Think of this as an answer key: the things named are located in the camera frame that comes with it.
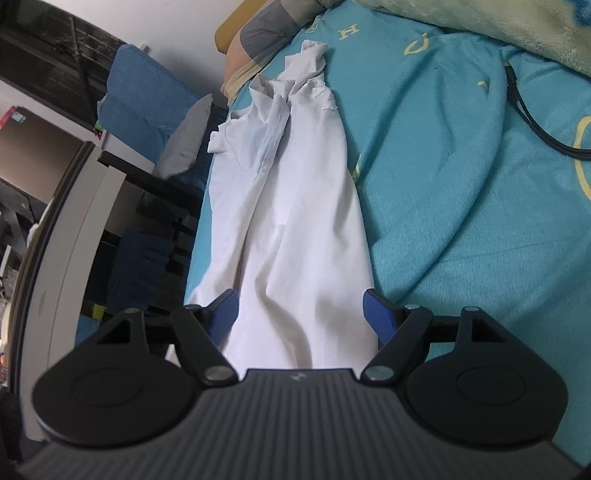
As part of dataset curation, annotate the white t-shirt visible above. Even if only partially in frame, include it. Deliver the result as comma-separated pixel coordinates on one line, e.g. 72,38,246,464
188,41,378,372

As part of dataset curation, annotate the white desk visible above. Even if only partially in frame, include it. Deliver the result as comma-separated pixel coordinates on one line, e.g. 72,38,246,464
8,142,125,442

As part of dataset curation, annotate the grey seat cushion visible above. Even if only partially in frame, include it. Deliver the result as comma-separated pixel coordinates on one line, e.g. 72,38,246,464
153,94,213,180

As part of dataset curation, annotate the blue covered chair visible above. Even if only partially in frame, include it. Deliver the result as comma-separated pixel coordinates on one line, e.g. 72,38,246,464
97,44,228,196

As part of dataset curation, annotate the mustard yellow headboard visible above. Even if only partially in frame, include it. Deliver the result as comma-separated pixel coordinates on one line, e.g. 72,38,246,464
214,0,263,54

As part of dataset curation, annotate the patchwork colour-block pillow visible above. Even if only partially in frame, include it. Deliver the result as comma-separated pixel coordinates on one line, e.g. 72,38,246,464
221,0,337,104

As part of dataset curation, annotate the light green fleece blanket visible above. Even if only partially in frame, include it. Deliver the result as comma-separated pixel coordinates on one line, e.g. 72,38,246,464
359,0,590,76

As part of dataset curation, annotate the black cable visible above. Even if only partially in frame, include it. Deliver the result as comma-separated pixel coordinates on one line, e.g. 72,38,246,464
503,58,591,162

